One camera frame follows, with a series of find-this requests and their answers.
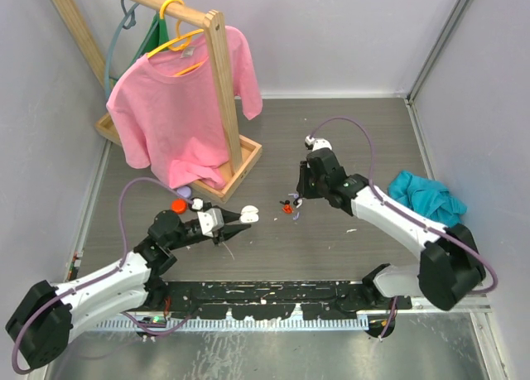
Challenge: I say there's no white earbud case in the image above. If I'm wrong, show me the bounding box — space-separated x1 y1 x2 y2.
239 205 259 224

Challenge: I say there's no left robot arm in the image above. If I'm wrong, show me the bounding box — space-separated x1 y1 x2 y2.
6 205 259 374

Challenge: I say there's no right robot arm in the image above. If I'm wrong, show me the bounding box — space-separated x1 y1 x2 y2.
296 147 485 311

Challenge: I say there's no black earbud case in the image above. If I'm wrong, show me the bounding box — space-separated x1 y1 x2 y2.
188 204 203 212

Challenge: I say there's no red earbud case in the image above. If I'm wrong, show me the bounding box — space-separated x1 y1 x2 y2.
171 199 188 214

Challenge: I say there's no purple earbud case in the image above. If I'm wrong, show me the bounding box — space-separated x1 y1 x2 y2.
176 185 192 199

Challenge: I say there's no wooden clothes rack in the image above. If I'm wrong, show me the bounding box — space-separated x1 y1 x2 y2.
51 0 263 203

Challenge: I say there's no teal crumpled cloth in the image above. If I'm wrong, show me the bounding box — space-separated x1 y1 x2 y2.
388 171 468 227

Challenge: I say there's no pink t-shirt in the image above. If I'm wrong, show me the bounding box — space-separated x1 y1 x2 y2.
105 25 263 190

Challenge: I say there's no yellow hanger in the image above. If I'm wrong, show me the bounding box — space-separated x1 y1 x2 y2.
144 0 209 77

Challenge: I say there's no green garment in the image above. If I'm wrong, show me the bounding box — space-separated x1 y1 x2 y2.
132 13 169 63

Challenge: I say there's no teal hanger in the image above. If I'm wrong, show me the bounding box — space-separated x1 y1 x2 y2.
104 0 138 99

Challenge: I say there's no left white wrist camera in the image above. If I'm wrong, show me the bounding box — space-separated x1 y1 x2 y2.
197 207 224 238

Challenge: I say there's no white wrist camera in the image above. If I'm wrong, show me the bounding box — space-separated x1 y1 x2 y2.
305 135 332 152
197 207 224 238

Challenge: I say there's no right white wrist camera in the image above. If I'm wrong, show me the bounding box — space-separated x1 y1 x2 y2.
305 135 332 152

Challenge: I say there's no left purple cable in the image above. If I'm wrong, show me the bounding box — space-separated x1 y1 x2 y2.
10 176 195 375

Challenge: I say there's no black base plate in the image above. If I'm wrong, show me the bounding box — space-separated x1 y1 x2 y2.
139 281 392 320

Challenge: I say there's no white slotted cable duct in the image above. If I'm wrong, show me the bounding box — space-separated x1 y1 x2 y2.
94 313 370 332

